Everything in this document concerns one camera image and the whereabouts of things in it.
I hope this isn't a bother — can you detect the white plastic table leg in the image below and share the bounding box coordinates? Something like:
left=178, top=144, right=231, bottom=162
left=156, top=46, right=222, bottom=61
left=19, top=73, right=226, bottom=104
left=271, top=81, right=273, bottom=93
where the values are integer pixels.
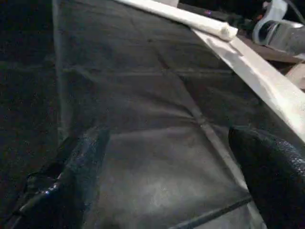
left=114, top=0, right=238, bottom=42

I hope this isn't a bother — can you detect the white flat board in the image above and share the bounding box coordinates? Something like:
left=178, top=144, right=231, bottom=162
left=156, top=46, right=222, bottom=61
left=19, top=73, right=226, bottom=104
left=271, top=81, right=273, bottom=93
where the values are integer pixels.
left=191, top=28, right=305, bottom=144

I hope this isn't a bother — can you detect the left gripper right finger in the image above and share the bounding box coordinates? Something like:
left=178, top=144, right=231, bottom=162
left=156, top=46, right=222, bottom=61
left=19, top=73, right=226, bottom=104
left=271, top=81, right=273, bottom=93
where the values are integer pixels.
left=229, top=125, right=305, bottom=229

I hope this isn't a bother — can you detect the black work mat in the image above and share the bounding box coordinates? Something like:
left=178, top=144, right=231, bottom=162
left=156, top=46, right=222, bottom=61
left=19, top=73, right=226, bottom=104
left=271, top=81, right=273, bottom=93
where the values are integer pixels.
left=0, top=0, right=305, bottom=229

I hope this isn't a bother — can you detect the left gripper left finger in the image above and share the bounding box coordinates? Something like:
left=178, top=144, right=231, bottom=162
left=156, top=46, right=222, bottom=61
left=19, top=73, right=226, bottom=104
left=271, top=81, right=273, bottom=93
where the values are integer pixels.
left=0, top=127, right=111, bottom=229

